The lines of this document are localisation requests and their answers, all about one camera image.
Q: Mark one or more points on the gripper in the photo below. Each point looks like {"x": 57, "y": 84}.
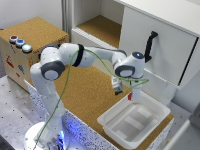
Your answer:
{"x": 117, "y": 83}

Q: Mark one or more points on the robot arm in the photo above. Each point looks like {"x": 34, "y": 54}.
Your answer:
{"x": 50, "y": 95}

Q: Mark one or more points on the white plastic box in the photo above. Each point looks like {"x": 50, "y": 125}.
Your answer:
{"x": 133, "y": 121}

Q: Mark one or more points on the wooden drawer box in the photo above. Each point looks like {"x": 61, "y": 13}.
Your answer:
{"x": 33, "y": 31}

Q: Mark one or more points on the white cabinet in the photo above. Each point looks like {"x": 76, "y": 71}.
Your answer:
{"x": 100, "y": 28}

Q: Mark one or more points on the white sliding door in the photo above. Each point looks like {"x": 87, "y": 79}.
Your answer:
{"x": 166, "y": 46}

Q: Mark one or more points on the green button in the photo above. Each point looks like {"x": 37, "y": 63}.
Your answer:
{"x": 26, "y": 48}

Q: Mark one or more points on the blue button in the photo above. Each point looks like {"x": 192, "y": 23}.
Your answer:
{"x": 20, "y": 42}

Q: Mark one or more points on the red button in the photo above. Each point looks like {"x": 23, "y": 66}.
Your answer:
{"x": 13, "y": 39}

